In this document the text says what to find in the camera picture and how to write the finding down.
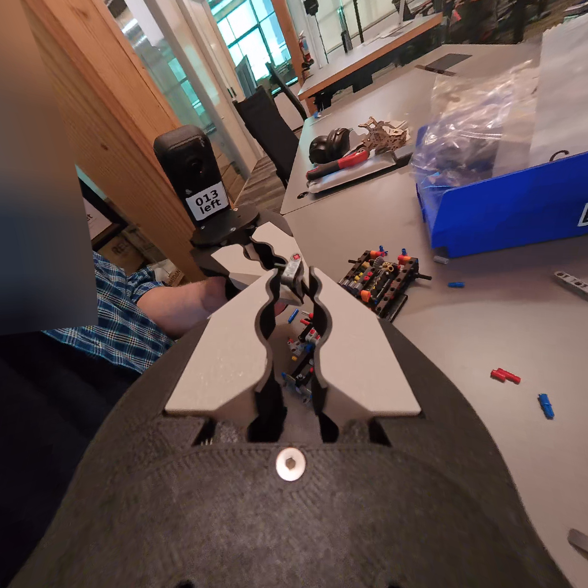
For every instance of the large window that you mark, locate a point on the large window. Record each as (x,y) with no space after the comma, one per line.
(248,32)

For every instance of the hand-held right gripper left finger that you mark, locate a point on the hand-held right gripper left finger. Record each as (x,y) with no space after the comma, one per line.
(216,363)

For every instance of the white paper bag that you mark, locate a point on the white paper bag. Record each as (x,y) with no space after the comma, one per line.
(565,92)

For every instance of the brown wooden model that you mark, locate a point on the brown wooden model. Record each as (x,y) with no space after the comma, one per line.
(383,135)

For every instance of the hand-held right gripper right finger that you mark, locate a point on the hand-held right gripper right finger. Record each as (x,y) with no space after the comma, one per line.
(367,363)

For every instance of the person's left forearm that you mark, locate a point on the person's left forearm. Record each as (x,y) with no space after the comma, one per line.
(170,307)

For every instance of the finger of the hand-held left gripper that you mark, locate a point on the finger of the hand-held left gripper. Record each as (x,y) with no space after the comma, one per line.
(239,262)
(273,239)

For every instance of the person's left hand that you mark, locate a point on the person's left hand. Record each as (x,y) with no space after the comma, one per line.
(213,298)

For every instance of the red fire extinguisher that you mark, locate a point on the red fire extinguisher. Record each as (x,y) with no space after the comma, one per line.
(305,48)

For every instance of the black earmuffs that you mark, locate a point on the black earmuffs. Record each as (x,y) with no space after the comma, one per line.
(328,144)

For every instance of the lego chassis assembly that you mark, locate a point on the lego chassis assembly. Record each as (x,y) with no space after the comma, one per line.
(381,280)

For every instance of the small lego frame subassembly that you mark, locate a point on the small lego frame subassembly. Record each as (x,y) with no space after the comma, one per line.
(301,349)

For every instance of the closed silver laptop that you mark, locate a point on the closed silver laptop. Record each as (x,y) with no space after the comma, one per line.
(349,181)

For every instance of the black office chair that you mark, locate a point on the black office chair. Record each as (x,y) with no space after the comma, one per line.
(266,133)
(287,92)

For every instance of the cardboard box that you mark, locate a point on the cardboard box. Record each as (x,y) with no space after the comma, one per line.
(124,250)

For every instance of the wood-edged work table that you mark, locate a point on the wood-edged work table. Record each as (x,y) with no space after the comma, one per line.
(367,59)

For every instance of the blue storage bin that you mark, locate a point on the blue storage bin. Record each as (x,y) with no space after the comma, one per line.
(505,216)

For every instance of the small grey red Lego piece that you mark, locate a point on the small grey red Lego piece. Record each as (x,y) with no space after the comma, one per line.
(291,273)

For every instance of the clear plastic bag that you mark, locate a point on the clear plastic bag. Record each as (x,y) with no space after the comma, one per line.
(473,128)

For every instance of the red lego connector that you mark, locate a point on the red lego connector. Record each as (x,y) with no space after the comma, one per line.
(503,375)

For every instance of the wooden pillar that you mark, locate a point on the wooden pillar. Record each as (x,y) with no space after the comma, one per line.
(115,115)

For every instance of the short grey lego liftarm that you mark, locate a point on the short grey lego liftarm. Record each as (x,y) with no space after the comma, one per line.
(572,281)

